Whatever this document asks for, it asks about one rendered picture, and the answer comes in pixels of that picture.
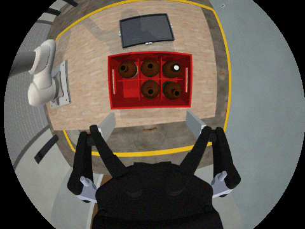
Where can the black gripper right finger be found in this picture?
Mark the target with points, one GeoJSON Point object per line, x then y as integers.
{"type": "Point", "coordinates": [225, 175]}

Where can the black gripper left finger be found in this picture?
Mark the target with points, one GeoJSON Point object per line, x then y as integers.
{"type": "Point", "coordinates": [81, 180]}

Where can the red plastic crate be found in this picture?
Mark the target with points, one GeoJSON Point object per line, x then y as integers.
{"type": "Point", "coordinates": [128, 96]}

